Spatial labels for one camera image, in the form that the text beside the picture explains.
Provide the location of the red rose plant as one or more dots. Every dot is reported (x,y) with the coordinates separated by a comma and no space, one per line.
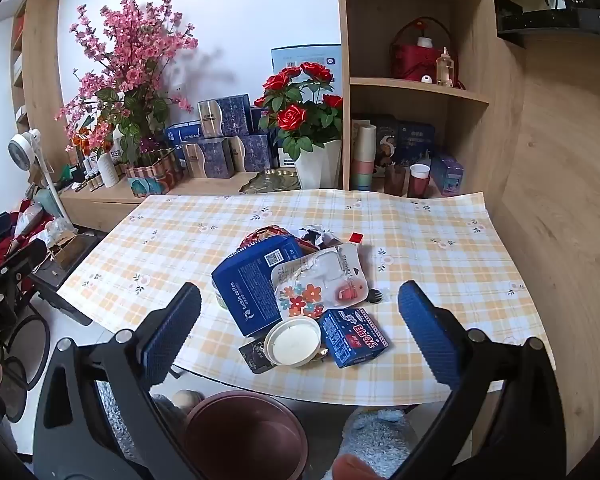
(292,115)

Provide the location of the white ribbed vase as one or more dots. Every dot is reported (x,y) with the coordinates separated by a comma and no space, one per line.
(107,170)

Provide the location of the white desk fan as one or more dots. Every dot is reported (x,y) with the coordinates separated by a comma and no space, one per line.
(22,147)

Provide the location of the striped decorative basket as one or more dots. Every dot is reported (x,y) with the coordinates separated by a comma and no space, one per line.
(152,177)

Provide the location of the purple small box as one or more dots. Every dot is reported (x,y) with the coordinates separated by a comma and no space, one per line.
(447,175)

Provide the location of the flat blue box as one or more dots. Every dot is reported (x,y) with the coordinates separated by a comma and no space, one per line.
(182,132)

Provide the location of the gold leaf tray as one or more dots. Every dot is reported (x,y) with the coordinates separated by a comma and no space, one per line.
(265,182)

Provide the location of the clear perfume bottle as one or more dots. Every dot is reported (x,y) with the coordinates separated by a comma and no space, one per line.
(445,67)

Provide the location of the white flower pot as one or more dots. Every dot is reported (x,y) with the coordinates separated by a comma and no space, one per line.
(320,165)

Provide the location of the pink blossom plant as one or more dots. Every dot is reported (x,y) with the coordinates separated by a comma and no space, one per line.
(130,60)

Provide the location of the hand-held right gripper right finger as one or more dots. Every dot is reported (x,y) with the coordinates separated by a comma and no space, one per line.
(427,335)

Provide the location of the row of small brown bottles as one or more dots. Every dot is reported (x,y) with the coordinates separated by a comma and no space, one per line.
(87,182)

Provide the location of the cardboard box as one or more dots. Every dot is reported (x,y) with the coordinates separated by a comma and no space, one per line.
(72,252)

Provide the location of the black tissue pack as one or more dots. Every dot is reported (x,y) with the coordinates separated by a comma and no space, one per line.
(252,357)

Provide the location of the folding table with checked cloth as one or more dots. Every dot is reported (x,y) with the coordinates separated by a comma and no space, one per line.
(430,240)

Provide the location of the floral white plastic wrapper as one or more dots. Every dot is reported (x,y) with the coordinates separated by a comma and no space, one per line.
(325,270)

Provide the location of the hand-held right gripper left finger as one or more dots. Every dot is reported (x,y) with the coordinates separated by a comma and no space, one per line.
(172,330)

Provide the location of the white wall socket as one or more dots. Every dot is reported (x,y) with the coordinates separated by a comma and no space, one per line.
(180,88)

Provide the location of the blue coffee box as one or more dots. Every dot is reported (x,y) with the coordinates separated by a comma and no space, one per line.
(250,285)

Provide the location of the black tv cabinet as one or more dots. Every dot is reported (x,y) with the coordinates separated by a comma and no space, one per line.
(555,20)

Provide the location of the fluffy blue pajama leg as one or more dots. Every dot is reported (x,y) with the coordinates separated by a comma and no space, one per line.
(380,435)

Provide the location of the red gift basket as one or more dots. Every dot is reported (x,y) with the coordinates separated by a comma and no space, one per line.
(412,62)

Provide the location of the small blue red-label box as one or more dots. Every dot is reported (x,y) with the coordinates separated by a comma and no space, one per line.
(350,335)

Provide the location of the small red box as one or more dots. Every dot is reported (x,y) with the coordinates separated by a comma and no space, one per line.
(356,239)

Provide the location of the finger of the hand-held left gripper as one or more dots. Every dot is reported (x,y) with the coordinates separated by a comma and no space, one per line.
(25,260)

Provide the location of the green cup with white lid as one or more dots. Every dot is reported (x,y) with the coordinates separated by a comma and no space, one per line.
(292,342)

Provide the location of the stack of paper cups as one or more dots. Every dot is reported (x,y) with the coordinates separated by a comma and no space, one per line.
(365,155)

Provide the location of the dark blue moon gift box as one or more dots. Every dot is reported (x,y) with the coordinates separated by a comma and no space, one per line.
(415,140)

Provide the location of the red cup with white lid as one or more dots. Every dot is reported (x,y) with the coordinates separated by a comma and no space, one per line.
(419,182)

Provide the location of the white blue emblem box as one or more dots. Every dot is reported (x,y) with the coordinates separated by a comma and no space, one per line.
(286,157)

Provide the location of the red cloth pile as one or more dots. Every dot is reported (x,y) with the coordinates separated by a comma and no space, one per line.
(25,210)

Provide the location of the brown trash bin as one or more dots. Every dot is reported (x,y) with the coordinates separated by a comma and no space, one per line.
(245,435)

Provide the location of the wooden shelf cabinet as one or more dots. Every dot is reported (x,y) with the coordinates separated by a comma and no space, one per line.
(395,15)

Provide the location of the brown glass cup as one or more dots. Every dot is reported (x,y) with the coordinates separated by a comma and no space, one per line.
(395,180)

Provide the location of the light blue carton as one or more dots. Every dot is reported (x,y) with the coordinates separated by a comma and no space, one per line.
(305,57)

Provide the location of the orange artificial flowers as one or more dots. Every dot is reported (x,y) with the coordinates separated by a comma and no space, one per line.
(85,142)

